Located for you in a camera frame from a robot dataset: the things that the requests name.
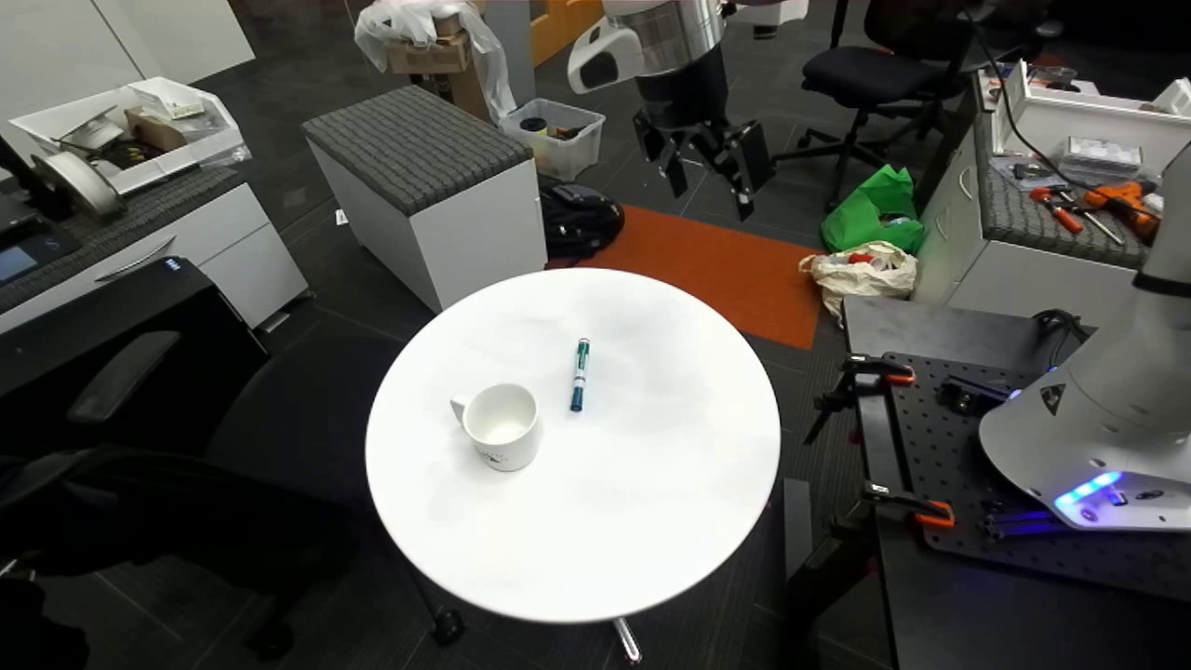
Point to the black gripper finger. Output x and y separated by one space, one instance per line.
660 153
735 168

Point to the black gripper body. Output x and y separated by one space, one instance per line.
686 89

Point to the green dry erase marker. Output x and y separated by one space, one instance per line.
579 377

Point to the black perforated robot base table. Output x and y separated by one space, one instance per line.
991 596

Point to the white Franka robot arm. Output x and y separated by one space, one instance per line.
1104 413

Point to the white ceramic mug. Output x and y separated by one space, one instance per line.
502 430

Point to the orange rug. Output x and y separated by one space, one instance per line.
720 267

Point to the black backpack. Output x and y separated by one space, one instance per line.
583 223

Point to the clear plastic bin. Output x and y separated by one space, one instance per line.
558 137

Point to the green bag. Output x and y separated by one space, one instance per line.
877 209

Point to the black swivel office chair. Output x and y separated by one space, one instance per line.
867 76

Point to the white printed bag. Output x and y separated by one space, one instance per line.
861 271

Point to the white ottoman grey cushion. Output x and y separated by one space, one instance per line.
420 188

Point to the orange black clamp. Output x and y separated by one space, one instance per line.
867 377
913 509

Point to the white cabinet grey cushion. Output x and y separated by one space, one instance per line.
1027 267

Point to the white open box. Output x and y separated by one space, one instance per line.
1104 118

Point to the orange power drill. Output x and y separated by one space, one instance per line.
1121 205

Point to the white low cabinet dark top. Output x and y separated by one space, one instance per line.
186 256

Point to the white tray box with clutter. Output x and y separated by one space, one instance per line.
134 133

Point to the grey tape roll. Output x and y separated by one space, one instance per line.
77 184

